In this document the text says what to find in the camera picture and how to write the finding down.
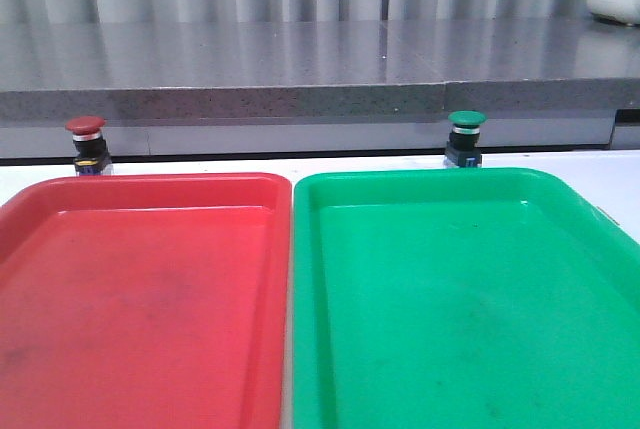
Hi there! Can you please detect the red mushroom push button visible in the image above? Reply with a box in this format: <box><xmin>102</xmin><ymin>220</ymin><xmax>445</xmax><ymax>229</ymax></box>
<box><xmin>65</xmin><ymin>115</ymin><xmax>113</xmax><ymax>176</ymax></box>

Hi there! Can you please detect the grey stone counter slab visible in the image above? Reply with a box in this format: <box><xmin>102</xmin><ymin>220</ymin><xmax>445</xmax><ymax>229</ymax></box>
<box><xmin>1</xmin><ymin>18</ymin><xmax>639</xmax><ymax>126</ymax></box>

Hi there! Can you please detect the green mushroom push button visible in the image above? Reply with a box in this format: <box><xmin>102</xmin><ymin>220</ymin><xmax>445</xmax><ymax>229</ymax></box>
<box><xmin>443</xmin><ymin>110</ymin><xmax>487</xmax><ymax>168</ymax></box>

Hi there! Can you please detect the red plastic tray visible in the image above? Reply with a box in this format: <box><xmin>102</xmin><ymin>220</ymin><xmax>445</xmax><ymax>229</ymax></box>
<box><xmin>1</xmin><ymin>173</ymin><xmax>291</xmax><ymax>428</ymax></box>

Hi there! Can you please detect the green plastic tray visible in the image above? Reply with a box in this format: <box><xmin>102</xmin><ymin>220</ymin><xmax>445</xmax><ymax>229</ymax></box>
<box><xmin>293</xmin><ymin>168</ymin><xmax>639</xmax><ymax>428</ymax></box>

